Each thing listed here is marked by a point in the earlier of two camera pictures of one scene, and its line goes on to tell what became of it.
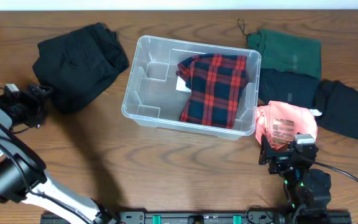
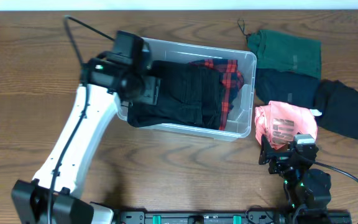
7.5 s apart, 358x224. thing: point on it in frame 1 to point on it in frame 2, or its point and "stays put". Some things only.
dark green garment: (283, 52) stays put
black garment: (79, 65) to (189, 95)
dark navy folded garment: (276, 85) stays put
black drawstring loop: (243, 31) stays put
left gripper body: (30, 104) to (153, 90)
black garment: (344, 110) stays put
